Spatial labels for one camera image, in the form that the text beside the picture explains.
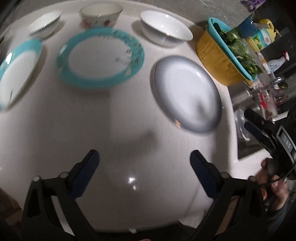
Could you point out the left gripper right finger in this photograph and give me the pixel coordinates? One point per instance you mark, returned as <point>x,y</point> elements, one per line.
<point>208,175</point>

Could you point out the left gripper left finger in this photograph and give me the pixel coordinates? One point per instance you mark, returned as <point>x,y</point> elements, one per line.
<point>84,172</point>

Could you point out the teal rim plate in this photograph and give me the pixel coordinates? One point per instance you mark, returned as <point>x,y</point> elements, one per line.
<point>17,69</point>
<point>100,58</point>

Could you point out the right hand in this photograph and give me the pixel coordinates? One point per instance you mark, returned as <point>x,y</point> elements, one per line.
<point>278,187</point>

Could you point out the steel sink faucet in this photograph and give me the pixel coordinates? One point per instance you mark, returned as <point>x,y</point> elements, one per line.
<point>273,84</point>

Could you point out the grey rim white plate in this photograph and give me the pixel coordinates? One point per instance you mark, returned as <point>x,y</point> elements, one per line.
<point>187,94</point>

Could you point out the white spray bottle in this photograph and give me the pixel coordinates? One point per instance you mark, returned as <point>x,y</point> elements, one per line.
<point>275,64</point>

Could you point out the yellow detergent bottle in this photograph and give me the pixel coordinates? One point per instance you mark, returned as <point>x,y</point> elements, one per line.
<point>262,37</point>

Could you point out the green leafy vegetables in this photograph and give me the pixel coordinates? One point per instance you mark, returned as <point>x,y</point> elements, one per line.
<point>232,44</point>

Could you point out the yellow basket teal colander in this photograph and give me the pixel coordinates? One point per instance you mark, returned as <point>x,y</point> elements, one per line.
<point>218,59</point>

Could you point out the blue cup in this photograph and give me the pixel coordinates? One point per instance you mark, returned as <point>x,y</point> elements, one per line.
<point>247,27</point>

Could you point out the small white bowl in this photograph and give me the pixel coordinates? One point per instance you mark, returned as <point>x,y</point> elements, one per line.
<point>45,25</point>

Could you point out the floral patterned bowl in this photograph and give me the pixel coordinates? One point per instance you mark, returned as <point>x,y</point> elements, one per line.
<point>100,15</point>

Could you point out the large white bowl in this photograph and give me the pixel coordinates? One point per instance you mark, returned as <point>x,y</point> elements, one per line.
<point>163,29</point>

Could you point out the purple hanging tool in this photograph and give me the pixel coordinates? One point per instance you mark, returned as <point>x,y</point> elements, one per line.
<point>252,5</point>

